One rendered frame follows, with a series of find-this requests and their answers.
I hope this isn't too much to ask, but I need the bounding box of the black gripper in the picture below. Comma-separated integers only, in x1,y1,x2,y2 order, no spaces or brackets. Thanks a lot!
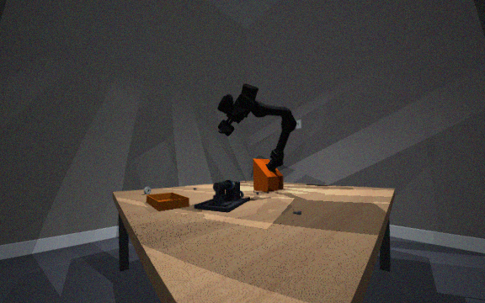
218,93,254,136

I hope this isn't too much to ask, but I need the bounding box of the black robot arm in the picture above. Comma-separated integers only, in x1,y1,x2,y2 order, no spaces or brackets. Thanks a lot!
217,83,297,172

